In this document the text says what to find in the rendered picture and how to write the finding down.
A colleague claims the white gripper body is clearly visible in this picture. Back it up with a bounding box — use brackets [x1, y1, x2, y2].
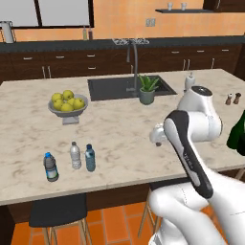
[149, 123, 167, 148]

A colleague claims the green plant in grey pot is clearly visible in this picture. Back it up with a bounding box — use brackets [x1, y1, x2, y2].
[138, 74, 160, 106]

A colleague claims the dark sink basin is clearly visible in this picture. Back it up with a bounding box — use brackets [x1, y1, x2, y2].
[87, 75, 178, 102]

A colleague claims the black wooden-legged stool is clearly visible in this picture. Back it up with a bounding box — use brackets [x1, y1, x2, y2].
[137, 177, 192, 239]
[28, 192, 94, 245]

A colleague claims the white soap dispenser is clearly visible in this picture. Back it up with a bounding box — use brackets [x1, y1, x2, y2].
[184, 72, 196, 93]

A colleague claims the blue-tinted dark-capped plastic bottle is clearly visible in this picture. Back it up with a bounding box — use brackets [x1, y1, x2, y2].
[84, 144, 97, 173]

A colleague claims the grey tap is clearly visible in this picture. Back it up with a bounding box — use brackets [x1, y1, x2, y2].
[125, 41, 140, 94]

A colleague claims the dark green glass bottle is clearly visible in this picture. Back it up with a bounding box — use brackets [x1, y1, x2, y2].
[226, 109, 245, 157]

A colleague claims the clear white-capped plastic bottle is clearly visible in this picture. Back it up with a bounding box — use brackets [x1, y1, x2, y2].
[69, 141, 82, 170]

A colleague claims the wooden stool leg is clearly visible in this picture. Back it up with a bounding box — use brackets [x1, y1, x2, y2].
[234, 167, 245, 181]

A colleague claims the grey fruit bowl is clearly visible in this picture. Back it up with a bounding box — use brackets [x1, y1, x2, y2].
[47, 93, 89, 125]

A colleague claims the hob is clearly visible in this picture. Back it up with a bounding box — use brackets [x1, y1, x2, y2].
[112, 37, 150, 46]

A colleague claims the dark brown cupboard run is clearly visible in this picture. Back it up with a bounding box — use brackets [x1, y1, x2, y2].
[0, 43, 245, 84]

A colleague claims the blue-capped grey plastic bottle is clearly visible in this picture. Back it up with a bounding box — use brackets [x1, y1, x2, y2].
[43, 151, 60, 183]

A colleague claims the grey wall socket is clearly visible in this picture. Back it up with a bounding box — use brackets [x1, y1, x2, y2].
[145, 17, 156, 28]

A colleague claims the dark wall shelf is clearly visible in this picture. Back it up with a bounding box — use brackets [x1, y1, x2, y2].
[155, 9, 214, 14]

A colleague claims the dark brown wall cupboard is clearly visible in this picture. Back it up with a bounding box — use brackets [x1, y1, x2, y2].
[202, 0, 245, 13]

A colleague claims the window with dark frame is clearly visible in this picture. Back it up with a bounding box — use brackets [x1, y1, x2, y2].
[0, 0, 96, 29]

